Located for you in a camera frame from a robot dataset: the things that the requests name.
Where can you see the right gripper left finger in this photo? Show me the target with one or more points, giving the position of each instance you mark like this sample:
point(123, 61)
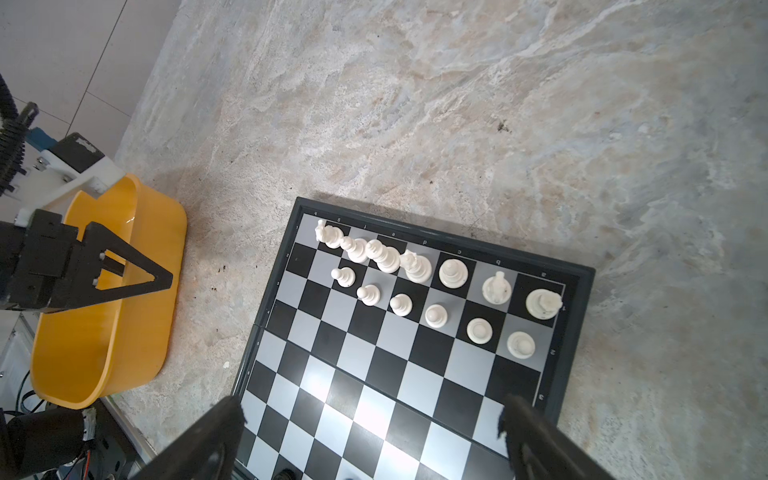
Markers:
point(207, 450)

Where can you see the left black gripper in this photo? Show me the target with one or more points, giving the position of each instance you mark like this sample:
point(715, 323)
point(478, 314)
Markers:
point(35, 259)

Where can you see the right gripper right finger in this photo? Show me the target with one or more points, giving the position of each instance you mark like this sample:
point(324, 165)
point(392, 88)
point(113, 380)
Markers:
point(537, 449)

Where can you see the yellow plastic tray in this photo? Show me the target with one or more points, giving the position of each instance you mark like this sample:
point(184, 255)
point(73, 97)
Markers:
point(83, 354)

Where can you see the black white chess board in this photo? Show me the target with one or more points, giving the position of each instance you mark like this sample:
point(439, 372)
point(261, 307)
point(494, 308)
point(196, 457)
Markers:
point(343, 379)

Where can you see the white chess pawn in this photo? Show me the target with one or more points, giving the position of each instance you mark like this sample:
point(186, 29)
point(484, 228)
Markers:
point(436, 316)
point(521, 345)
point(479, 331)

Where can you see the white chess rook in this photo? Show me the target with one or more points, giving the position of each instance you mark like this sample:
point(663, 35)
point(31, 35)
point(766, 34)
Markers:
point(543, 304)

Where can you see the white chess king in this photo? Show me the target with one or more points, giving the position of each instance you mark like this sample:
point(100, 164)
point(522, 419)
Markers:
point(497, 289)

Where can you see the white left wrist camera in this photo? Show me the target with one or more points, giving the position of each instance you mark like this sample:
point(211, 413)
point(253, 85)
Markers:
point(64, 169)

